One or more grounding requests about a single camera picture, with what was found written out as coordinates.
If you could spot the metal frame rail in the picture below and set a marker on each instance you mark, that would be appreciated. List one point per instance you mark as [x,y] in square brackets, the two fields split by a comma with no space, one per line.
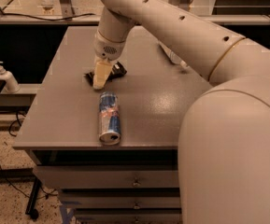
[31,18]

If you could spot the bottom grey drawer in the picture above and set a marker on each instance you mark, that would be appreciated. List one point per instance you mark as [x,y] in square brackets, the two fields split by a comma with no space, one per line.
[128,216]

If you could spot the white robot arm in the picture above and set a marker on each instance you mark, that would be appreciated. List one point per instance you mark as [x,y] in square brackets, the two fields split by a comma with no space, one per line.
[224,138]

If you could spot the black rxbar chocolate bar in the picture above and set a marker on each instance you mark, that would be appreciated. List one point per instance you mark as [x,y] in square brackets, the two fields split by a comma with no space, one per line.
[117,71]

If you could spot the top grey drawer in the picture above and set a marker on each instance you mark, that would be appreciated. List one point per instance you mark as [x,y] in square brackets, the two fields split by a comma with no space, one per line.
[107,177]

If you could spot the middle grey drawer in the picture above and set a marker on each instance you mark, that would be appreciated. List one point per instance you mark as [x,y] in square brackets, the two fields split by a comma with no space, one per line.
[140,198]

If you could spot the grey drawer cabinet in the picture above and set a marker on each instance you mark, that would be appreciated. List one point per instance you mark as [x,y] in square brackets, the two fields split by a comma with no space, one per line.
[61,127]

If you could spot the clear plastic bottle blue label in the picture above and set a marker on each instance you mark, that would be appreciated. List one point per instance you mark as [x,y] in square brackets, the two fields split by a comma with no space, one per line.
[174,59]

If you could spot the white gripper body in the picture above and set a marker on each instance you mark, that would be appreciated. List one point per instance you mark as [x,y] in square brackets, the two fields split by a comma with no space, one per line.
[107,49]

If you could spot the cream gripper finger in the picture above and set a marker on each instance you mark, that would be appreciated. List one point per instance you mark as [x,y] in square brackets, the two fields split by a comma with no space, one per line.
[102,70]

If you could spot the grey drawer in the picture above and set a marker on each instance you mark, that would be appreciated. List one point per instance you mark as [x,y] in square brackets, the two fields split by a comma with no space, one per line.
[140,198]
[128,216]
[107,177]

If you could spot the white pump dispenser bottle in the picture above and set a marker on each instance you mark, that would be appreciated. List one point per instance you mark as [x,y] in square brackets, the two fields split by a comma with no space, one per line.
[12,84]

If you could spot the black table leg with caster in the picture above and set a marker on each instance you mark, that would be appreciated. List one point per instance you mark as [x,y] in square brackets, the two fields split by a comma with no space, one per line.
[31,206]

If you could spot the blue silver energy drink can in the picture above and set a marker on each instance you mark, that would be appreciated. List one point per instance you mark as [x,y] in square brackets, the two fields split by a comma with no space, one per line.
[109,119]

